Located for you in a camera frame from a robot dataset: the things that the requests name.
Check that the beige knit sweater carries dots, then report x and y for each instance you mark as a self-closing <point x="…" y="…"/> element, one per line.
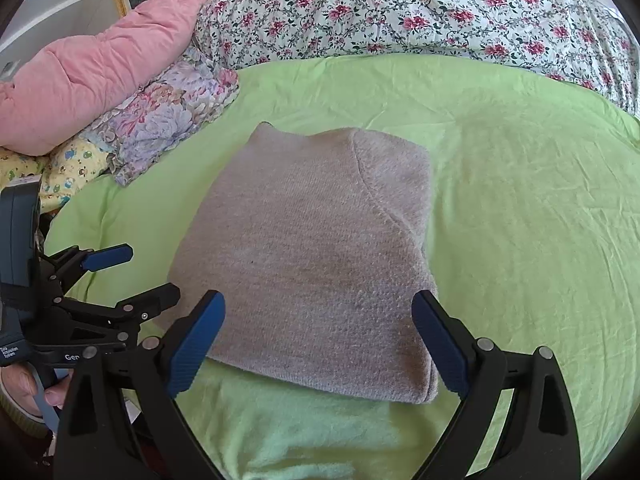
<point x="310" y="255"/>

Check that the pink padded quilt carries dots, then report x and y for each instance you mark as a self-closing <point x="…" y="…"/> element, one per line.
<point x="100" y="65"/>

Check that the person's left forearm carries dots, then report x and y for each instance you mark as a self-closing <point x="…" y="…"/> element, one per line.
<point x="20" y="435"/>

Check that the pale floral pillow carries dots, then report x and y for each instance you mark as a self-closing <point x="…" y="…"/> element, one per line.
<point x="170" y="115"/>

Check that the person's left hand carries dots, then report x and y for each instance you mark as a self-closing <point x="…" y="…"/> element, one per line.
<point x="17" y="387"/>

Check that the yellow cartoon print cloth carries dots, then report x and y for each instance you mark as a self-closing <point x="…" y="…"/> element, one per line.
<point x="70" y="170"/>

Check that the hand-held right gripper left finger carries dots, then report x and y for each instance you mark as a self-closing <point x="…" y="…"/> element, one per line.
<point x="195" y="345"/>

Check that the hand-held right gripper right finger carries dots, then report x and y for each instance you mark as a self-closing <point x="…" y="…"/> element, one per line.
<point x="440" y="345"/>

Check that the light green bed sheet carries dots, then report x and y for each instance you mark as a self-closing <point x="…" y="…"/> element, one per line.
<point x="525" y="210"/>

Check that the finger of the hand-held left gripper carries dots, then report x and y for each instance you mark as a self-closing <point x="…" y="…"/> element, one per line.
<point x="145" y="302"/>
<point x="107" y="257"/>

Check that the red floral white quilt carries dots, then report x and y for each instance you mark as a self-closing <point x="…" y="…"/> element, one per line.
<point x="425" y="10"/>

